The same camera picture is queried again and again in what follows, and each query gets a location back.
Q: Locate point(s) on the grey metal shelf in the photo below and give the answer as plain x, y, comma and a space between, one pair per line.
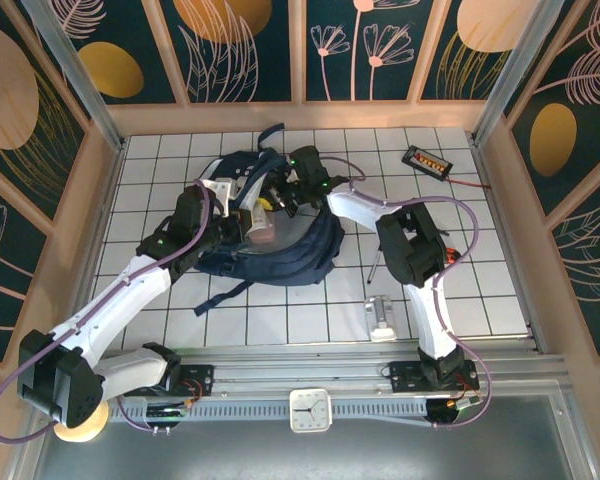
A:
330, 455

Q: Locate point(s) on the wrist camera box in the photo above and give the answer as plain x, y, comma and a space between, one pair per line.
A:
292, 176
217, 189

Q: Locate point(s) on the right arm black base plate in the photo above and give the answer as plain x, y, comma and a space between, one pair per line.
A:
405, 372

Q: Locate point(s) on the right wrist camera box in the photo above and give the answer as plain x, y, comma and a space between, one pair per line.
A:
292, 176

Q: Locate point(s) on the round wooden disc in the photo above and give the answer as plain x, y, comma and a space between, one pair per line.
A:
92, 430

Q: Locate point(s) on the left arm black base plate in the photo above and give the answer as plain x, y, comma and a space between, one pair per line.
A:
200, 375

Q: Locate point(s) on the black battery charger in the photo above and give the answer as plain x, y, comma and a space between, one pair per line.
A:
426, 162

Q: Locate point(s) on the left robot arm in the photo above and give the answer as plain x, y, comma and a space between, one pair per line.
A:
125, 300

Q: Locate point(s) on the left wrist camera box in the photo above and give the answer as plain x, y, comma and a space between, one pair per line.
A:
217, 189

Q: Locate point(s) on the navy blue backpack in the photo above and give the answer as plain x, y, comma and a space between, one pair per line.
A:
300, 260

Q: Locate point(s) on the white square clock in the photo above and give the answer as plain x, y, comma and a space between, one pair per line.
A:
310, 410

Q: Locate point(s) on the aluminium mounting rail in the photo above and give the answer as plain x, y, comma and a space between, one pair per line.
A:
300, 370

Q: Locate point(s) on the dark slim pen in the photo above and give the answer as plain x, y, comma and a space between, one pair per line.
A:
374, 267

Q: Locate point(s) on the aluminium frame post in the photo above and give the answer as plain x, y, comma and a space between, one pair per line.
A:
75, 75
516, 75

